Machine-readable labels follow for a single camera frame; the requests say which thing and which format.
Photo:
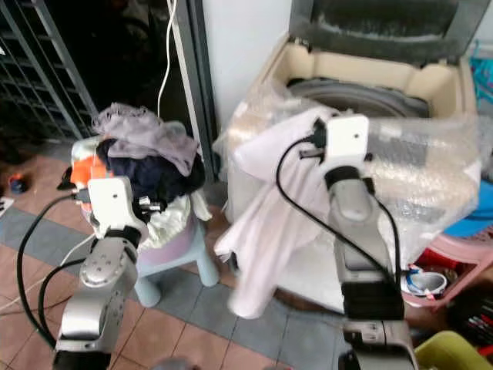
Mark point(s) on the pale lilac garment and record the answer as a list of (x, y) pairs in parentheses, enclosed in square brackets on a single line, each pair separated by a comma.
[(266, 212)]

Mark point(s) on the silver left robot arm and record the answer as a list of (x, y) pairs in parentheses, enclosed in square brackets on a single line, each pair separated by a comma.
[(96, 289)]

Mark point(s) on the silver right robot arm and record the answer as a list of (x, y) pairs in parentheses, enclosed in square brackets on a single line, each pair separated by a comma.
[(358, 247)]

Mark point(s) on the grey washing machine lid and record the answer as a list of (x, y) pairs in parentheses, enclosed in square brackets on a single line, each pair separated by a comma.
[(385, 31)]

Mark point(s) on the beige top-load washing machine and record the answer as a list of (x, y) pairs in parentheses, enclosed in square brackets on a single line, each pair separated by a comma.
[(443, 81)]

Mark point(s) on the dark navy garment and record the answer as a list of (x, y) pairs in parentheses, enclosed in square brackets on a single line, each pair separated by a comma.
[(162, 176)]

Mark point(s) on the lilac plastic stool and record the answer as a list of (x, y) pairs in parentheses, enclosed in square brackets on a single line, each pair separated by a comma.
[(185, 258)]

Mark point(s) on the grey lilac garment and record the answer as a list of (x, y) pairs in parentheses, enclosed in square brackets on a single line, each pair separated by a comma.
[(146, 131)]

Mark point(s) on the orange garment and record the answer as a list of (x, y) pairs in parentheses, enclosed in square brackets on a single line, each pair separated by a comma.
[(81, 173)]

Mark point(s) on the black cloth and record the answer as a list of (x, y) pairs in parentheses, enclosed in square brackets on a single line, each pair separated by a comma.
[(69, 179)]

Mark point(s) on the small blue orange object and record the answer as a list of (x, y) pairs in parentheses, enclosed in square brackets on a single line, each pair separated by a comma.
[(16, 183)]

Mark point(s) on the white printed paper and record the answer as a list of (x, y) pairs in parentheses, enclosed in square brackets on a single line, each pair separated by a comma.
[(5, 206)]

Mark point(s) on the blue plastic basin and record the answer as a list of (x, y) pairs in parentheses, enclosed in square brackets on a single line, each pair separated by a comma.
[(474, 220)]

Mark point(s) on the teal patterned cloth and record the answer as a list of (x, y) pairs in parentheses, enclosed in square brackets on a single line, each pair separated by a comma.
[(484, 81)]

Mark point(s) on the dark metal gate grille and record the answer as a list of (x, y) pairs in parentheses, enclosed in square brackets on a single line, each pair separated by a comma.
[(38, 69)]

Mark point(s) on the white round bowl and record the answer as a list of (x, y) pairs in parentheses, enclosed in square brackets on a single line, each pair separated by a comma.
[(424, 282)]

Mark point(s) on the pink plastic basket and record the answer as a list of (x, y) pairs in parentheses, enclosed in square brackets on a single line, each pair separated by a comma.
[(466, 254)]

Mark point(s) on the yellow green plastic container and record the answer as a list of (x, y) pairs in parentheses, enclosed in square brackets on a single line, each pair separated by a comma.
[(454, 354)]

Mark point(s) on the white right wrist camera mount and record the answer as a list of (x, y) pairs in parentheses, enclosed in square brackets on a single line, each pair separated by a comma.
[(348, 142)]

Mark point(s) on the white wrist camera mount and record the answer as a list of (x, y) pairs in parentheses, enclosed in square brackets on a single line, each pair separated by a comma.
[(348, 142), (112, 204)]

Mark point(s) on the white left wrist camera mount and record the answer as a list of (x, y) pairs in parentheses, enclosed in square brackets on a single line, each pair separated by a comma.
[(112, 204)]

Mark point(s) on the dark grey door frame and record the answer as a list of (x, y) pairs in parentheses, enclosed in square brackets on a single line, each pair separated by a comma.
[(196, 77)]

